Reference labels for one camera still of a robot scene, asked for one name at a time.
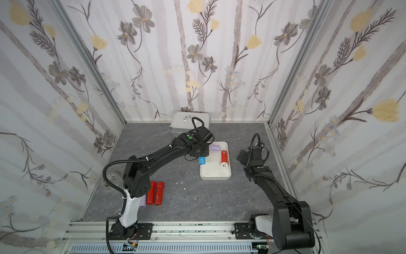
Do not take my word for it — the purple flashlight yellow head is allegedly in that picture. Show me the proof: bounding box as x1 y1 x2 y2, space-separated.
209 144 222 151
140 195 147 207

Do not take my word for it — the blue flashlight white head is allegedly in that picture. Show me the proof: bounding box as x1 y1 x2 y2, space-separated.
198 157 206 165

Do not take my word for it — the red flashlight white head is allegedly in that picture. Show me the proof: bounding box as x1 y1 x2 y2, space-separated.
221 150 229 168

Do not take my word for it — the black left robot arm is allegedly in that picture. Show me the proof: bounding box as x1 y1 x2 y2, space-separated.
102 116 214 240

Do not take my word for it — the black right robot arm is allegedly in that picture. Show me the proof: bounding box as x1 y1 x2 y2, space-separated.
237 133 321 251

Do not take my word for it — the white plastic tray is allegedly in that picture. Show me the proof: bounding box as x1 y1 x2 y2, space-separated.
199 141 232 181

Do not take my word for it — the silver aluminium first aid case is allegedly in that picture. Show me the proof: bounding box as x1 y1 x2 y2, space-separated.
170 111 210 137

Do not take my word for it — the roll of clear tape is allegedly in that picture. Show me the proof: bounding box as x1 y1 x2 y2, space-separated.
99 171 123 191

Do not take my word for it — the white cable duct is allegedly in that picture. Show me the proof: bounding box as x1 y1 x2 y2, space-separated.
68 242 257 254

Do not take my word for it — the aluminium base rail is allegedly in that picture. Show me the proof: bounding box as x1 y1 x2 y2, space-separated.
61 220 324 254

